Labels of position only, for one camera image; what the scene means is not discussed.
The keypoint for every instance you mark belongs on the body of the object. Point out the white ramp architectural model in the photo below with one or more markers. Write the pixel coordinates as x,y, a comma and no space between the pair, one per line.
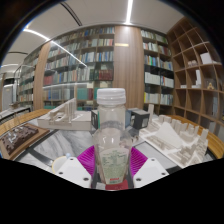
63,118

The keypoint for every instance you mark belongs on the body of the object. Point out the brown relief site model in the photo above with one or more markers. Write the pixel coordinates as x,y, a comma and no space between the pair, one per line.
21,138

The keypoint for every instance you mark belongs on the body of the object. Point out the ceiling strip light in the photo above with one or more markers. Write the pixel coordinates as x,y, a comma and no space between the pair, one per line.
129,11

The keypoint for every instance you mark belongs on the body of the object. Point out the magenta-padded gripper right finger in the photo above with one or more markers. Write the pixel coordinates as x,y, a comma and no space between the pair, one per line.
150,170

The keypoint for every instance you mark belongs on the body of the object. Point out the clear plastic drink bottle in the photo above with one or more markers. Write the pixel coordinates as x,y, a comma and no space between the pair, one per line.
112,143

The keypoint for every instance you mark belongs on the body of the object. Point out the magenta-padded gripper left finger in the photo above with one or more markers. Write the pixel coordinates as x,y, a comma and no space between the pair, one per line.
75,170

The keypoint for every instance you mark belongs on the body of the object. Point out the wide bookshelf full of books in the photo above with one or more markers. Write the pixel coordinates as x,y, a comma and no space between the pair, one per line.
76,66

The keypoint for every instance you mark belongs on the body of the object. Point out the flat round red coaster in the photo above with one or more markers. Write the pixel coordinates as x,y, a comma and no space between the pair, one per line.
116,186

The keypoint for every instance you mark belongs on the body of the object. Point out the narrow bookshelf full of books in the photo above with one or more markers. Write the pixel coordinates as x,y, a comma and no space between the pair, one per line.
156,73

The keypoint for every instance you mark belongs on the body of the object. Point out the dark grey building model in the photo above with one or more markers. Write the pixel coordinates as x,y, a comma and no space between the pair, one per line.
138,120

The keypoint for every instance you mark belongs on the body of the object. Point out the white city block model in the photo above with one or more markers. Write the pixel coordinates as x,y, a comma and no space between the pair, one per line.
173,140

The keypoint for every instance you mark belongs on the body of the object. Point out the wooden cubby shelf unit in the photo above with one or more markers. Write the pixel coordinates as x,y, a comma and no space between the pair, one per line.
200,80

